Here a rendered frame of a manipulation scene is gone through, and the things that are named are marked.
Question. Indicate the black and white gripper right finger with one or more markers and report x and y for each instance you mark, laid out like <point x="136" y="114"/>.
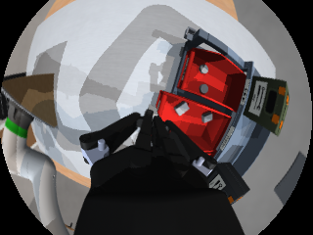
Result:
<point x="177" y="163"/>

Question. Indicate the dark grey metal shelf rack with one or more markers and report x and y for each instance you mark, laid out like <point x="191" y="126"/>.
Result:
<point x="249" y="138"/>

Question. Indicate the dark green case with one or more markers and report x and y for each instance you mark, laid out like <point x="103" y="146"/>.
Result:
<point x="267" y="102"/>

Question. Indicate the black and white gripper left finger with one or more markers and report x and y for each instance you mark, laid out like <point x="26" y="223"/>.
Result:
<point x="96" y="145"/>

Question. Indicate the black case with orange latches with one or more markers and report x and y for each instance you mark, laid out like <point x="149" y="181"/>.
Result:
<point x="225" y="178"/>

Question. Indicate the grey steel disc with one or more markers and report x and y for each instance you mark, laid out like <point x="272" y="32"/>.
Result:
<point x="203" y="68"/>

